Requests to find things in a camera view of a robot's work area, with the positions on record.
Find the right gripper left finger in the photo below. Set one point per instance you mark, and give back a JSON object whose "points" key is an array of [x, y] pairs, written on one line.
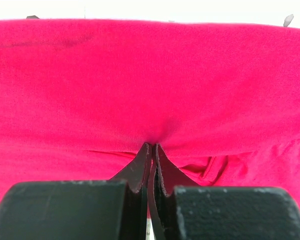
{"points": [[113, 209]]}

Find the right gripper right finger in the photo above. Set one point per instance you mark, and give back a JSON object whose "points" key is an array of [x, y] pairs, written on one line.
{"points": [[180, 209]]}

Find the pink red t-shirt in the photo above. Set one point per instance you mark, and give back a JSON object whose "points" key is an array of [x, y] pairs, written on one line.
{"points": [[79, 97]]}

